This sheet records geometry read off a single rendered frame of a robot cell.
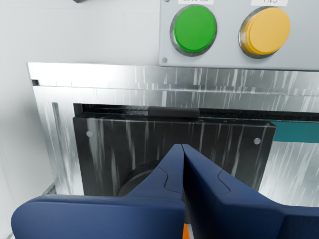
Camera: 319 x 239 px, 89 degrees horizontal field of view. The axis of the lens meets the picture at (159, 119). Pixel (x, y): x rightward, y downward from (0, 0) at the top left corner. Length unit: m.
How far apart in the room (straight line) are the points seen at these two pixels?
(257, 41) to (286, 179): 0.24
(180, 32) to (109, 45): 0.15
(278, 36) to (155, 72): 0.12
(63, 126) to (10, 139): 0.22
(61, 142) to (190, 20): 0.22
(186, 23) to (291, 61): 0.12
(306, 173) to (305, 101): 0.15
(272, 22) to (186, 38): 0.08
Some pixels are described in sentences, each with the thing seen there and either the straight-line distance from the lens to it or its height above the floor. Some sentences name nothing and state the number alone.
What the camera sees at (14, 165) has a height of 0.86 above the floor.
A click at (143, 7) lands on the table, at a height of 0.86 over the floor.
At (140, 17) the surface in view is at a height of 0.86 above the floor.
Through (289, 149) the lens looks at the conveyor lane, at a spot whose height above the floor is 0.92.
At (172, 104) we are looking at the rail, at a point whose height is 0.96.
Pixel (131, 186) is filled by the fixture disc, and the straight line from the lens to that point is 0.21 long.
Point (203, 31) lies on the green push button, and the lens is 0.18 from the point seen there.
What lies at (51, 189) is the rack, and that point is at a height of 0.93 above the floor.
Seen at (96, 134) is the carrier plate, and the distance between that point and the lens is 0.21.
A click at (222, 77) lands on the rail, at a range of 0.20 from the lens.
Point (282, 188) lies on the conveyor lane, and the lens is 0.37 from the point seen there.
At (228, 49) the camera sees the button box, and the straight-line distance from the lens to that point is 0.20.
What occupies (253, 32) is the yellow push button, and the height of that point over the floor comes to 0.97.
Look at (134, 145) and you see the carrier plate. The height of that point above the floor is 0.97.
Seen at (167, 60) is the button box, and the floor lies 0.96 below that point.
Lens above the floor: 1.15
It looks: 71 degrees down
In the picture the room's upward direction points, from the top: 174 degrees counter-clockwise
